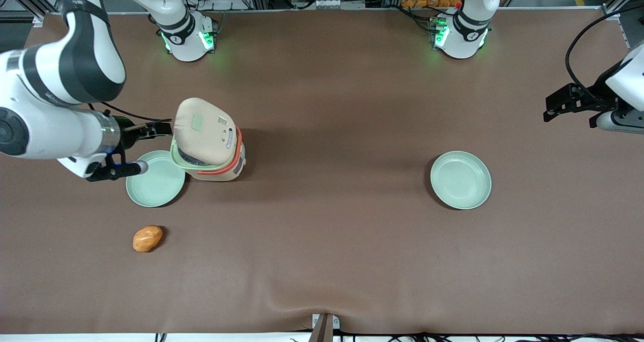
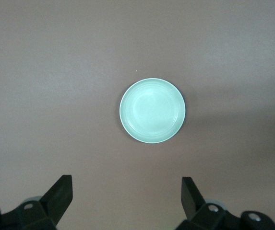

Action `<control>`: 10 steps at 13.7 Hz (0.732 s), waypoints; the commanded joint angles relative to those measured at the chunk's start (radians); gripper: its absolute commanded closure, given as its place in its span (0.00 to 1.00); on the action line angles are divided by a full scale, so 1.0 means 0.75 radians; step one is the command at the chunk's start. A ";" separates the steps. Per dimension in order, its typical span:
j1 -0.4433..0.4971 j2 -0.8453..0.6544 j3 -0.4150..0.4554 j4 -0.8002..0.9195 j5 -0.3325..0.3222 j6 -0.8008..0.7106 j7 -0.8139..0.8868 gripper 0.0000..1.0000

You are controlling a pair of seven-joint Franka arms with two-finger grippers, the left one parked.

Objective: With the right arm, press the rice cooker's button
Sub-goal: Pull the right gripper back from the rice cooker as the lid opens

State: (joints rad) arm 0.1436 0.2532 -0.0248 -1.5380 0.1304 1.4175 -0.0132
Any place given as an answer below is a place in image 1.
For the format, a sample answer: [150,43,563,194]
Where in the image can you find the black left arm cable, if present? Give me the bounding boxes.
[565,4,644,107]

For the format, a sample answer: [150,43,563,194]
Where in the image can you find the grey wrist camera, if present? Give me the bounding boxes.
[589,110,644,135]
[86,152,149,183]

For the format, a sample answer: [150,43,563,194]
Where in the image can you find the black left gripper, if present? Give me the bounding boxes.
[543,83,618,123]

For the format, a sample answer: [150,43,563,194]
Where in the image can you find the orange bread roll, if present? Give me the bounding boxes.
[132,225,164,253]

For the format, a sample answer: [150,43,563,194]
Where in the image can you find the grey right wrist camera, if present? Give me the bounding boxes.
[86,152,149,183]

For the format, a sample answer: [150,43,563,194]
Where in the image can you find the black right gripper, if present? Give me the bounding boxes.
[119,116,173,149]

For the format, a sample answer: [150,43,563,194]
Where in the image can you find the beige rice cooker orange trim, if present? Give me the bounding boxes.
[170,97,247,182]

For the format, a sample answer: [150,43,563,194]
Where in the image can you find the pale green plate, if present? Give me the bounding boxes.
[125,150,186,208]
[430,151,492,210]

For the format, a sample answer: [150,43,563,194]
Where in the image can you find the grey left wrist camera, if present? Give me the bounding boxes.
[589,110,644,135]

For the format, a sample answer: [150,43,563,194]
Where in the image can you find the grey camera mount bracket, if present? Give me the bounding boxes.
[308,313,341,342]

